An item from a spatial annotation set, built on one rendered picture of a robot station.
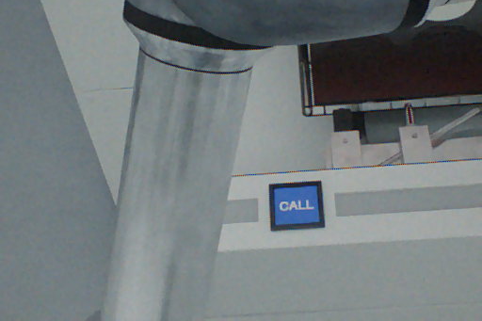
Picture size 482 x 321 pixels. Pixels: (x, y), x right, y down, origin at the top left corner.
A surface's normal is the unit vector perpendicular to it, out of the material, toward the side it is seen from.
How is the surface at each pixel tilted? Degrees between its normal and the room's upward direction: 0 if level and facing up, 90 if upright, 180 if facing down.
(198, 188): 70
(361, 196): 0
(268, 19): 88
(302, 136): 0
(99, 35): 90
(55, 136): 0
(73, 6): 90
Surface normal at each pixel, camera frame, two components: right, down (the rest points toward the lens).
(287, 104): -0.10, -0.61
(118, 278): -0.67, 0.16
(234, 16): -0.37, 0.75
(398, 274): 0.01, 0.79
